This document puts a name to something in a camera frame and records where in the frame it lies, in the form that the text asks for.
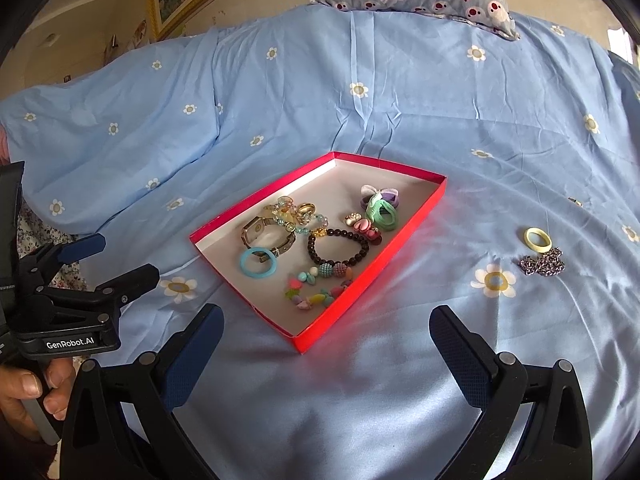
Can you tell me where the blue flowered bedsheet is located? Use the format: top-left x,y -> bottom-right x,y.
0,2 -> 640,480

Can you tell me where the silver chain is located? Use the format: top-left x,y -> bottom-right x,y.
517,247 -> 566,278

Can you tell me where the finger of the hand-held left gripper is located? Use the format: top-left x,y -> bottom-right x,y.
22,233 -> 107,286
39,264 -> 161,323

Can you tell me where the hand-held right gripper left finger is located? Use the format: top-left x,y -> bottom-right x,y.
59,304 -> 225,480

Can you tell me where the gold wrist watch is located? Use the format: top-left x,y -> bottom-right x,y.
241,215 -> 297,263

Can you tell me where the floral clothing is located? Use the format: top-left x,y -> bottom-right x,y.
15,199 -> 87,291

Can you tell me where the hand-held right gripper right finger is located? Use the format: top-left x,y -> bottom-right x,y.
429,305 -> 594,480

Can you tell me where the pink flower hair clip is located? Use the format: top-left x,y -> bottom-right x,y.
345,212 -> 384,245

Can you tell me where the red shallow cardboard box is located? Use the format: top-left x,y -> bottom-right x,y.
189,151 -> 447,356

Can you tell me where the pastel stone bracelet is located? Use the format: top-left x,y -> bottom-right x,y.
285,267 -> 354,313

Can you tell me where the person's left hand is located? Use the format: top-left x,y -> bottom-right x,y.
0,357 -> 77,443

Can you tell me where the purple hair tie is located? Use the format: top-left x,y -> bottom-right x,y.
360,184 -> 402,209

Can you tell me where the yellow plastic ring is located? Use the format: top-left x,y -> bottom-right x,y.
523,227 -> 552,253

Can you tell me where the green hair tie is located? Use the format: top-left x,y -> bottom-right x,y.
366,197 -> 401,233

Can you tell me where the clear teal bead bracelet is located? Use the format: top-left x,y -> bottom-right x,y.
264,196 -> 331,235

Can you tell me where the blue plastic ring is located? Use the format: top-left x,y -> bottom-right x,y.
239,246 -> 277,279

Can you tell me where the dark bead bracelet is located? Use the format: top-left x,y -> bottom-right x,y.
306,227 -> 370,281

